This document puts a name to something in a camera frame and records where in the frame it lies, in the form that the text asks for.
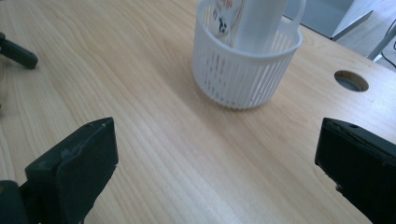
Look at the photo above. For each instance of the white pump bottle blue cap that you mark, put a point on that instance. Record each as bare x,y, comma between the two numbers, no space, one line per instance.
261,21

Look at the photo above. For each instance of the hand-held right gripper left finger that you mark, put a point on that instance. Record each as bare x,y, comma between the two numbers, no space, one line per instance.
77,174

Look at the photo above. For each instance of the white panel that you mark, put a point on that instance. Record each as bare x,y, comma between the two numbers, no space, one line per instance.
323,15

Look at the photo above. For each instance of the white plastic mesh basket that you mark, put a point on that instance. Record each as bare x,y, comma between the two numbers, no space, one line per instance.
236,81

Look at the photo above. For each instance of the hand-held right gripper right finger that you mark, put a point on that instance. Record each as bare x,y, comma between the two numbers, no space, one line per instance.
364,168

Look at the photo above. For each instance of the white metal desk frame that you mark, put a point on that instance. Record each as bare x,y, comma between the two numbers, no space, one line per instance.
383,43

